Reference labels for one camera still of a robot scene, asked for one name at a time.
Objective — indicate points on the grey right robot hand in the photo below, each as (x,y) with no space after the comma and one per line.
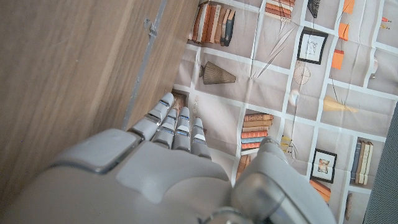
(140,186)

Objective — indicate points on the printed bookshelf backdrop cloth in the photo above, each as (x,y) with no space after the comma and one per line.
(280,77)

